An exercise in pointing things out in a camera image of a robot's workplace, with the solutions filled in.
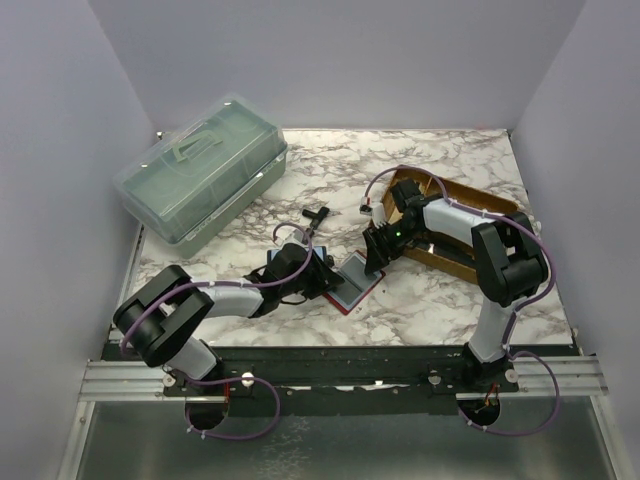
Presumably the aluminium extrusion rail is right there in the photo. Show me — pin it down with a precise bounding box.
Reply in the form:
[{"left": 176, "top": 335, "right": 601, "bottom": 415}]
[{"left": 79, "top": 356, "right": 609, "bottom": 402}]

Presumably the black T-shaped tool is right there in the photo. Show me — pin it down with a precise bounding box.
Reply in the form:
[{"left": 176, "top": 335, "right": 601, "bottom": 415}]
[{"left": 302, "top": 206, "right": 330, "bottom": 238}]

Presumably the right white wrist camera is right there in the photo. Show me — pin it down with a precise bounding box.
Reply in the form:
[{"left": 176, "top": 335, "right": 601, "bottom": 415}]
[{"left": 359, "top": 196, "right": 387, "bottom": 228}]

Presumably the black leather card holder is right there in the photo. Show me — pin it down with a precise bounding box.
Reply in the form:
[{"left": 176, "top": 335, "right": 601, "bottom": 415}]
[{"left": 267, "top": 244, "right": 335, "bottom": 268}]

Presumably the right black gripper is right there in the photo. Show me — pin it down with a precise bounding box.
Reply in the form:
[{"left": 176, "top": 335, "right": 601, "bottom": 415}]
[{"left": 362, "top": 219, "right": 423, "bottom": 276}]

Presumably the red leather card holder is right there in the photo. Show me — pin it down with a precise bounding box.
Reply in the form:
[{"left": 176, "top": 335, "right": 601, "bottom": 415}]
[{"left": 323, "top": 251, "right": 385, "bottom": 315}]

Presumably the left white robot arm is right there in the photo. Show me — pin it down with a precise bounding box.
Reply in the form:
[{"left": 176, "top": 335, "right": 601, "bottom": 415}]
[{"left": 113, "top": 243, "right": 345, "bottom": 395}]

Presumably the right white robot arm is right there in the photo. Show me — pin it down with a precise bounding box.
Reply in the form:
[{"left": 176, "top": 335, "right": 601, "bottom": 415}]
[{"left": 360, "top": 179, "right": 549, "bottom": 392}]

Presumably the green plastic storage box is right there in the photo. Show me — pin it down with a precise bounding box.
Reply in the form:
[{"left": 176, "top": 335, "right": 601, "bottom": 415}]
[{"left": 114, "top": 96, "right": 288, "bottom": 259}]

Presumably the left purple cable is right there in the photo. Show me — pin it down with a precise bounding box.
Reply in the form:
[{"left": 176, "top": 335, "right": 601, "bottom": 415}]
[{"left": 119, "top": 222, "right": 316, "bottom": 442}]

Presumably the woven bamboo organizer tray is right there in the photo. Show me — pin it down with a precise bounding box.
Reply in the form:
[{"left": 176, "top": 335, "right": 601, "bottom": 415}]
[{"left": 379, "top": 165, "right": 519, "bottom": 285}]

